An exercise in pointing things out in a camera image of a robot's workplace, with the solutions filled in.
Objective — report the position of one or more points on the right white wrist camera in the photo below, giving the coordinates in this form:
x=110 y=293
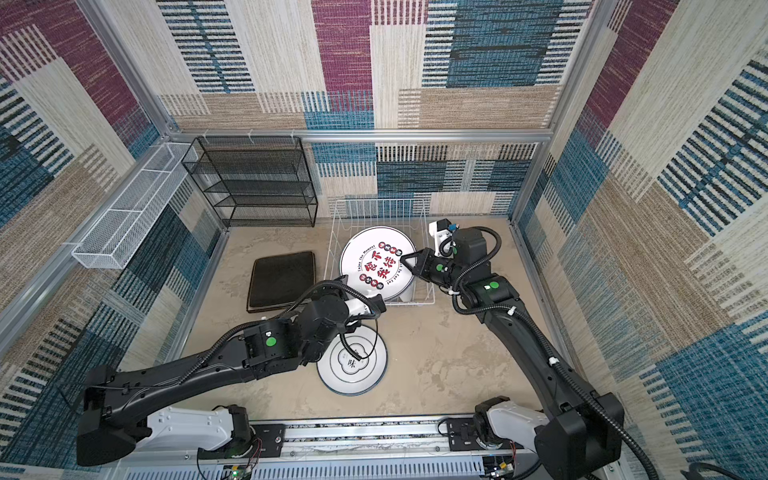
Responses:
x=440 y=230

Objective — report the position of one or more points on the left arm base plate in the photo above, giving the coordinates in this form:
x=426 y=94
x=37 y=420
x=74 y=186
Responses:
x=261 y=440

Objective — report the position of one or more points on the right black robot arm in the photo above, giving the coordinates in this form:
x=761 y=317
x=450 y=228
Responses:
x=581 y=431

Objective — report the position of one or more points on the white wire dish rack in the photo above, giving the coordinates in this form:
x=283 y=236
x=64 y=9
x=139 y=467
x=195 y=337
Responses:
x=350 y=216

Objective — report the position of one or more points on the white round plate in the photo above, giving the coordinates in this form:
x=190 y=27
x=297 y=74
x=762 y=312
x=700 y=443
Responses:
x=343 y=373
x=406 y=295
x=371 y=262

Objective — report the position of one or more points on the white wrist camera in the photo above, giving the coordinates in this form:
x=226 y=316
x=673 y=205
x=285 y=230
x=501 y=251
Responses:
x=354 y=307
x=440 y=230

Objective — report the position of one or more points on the aluminium front rail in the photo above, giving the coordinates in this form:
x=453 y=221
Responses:
x=389 y=447

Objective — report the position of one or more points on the black mesh shelf unit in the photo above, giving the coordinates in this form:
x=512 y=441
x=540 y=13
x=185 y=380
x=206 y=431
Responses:
x=254 y=181

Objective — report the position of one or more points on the white wire wall basket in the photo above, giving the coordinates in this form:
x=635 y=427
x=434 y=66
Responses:
x=119 y=232

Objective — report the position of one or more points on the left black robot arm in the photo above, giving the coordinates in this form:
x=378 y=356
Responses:
x=117 y=405

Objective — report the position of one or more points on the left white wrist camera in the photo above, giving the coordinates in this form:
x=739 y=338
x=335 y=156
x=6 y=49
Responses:
x=354 y=307

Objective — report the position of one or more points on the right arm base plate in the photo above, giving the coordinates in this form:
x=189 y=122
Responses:
x=468 y=434

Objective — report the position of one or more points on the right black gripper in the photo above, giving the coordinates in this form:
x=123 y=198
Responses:
x=421 y=269

